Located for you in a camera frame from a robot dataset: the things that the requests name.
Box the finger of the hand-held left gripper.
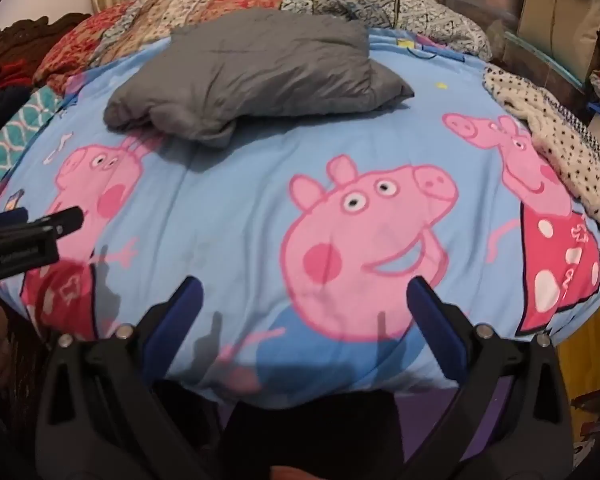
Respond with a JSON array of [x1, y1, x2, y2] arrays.
[[0, 206, 29, 233], [0, 207, 84, 251]]

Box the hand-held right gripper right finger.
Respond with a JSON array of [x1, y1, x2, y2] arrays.
[[406, 275, 575, 461]]

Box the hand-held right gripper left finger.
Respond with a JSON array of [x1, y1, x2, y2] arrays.
[[35, 275, 205, 461]]

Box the grey padded jacket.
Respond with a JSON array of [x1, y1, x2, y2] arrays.
[[103, 14, 415, 148]]

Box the teal wave-patterned pillow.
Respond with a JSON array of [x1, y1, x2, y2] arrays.
[[0, 85, 68, 216]]

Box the purple floor mat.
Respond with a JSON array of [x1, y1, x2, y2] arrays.
[[390, 382, 511, 461]]

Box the dark navy cloth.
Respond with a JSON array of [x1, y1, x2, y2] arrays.
[[0, 87, 33, 156]]

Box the blue cartoon printed blanket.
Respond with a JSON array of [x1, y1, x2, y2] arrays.
[[0, 27, 600, 406]]

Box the red cloth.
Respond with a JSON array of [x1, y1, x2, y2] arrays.
[[0, 57, 51, 96]]

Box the person's black pants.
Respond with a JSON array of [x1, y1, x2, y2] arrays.
[[150, 380, 481, 480]]

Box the carved wooden headboard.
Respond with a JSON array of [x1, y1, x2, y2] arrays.
[[0, 16, 51, 61]]

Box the white black-spotted cloth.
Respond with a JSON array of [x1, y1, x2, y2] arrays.
[[482, 64, 600, 226]]

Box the patchwork floral quilt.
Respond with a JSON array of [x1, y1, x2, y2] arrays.
[[32, 0, 493, 93]]

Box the clear plastic storage box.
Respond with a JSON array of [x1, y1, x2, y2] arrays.
[[440, 0, 600, 106]]

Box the beige bag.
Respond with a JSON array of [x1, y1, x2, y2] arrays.
[[522, 0, 600, 51]]

